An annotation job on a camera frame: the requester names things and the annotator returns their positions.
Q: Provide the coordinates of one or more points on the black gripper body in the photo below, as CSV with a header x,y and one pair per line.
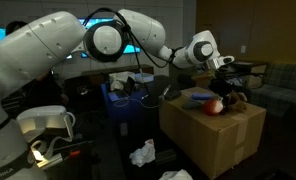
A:
x,y
220,84

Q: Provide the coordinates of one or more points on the green cloth wedge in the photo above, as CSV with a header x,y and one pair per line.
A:
x,y
192,104

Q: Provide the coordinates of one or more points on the cardboard box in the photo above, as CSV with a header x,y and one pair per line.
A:
x,y
214,143

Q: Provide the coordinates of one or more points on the green plaid sofa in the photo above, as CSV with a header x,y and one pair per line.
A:
x,y
277,93

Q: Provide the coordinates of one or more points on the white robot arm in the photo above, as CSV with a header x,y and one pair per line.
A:
x,y
47,42

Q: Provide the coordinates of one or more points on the brown plush toy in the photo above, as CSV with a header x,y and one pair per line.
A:
x,y
237,101

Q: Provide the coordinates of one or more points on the white cloth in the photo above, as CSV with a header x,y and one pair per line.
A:
x,y
143,155

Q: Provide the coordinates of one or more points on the white plastic bag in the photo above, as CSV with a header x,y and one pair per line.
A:
x,y
176,175

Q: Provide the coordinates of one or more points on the red apple toy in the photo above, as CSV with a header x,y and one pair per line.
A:
x,y
212,107

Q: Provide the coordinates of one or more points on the blue sponge block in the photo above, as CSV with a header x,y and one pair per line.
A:
x,y
201,96

